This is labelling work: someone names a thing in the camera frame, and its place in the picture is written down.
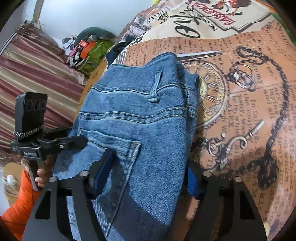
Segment blue denim jeans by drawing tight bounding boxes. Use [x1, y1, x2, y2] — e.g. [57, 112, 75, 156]
[53, 52, 200, 241]

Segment orange sleeve left forearm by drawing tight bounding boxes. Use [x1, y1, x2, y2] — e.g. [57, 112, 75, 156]
[1, 170, 41, 240]

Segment person's left hand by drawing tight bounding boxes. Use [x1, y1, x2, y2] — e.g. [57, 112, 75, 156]
[21, 155, 56, 188]

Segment striped red beige curtain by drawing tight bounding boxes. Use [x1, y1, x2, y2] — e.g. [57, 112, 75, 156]
[1, 23, 87, 152]

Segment green fabric storage basket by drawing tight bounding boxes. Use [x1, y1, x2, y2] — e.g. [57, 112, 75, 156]
[77, 40, 113, 77]

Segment orange box in basket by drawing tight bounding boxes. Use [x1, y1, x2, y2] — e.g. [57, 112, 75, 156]
[79, 40, 96, 59]

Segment black folded garment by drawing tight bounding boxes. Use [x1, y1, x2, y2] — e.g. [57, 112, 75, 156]
[105, 36, 135, 67]

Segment grey stuffed pillow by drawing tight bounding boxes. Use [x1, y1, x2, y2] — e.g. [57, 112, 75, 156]
[74, 27, 116, 47]

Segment newspaper print bed sheet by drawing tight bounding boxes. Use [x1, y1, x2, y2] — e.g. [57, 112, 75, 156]
[116, 1, 295, 240]

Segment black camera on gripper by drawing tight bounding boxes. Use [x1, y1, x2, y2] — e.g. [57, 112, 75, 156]
[13, 92, 48, 141]

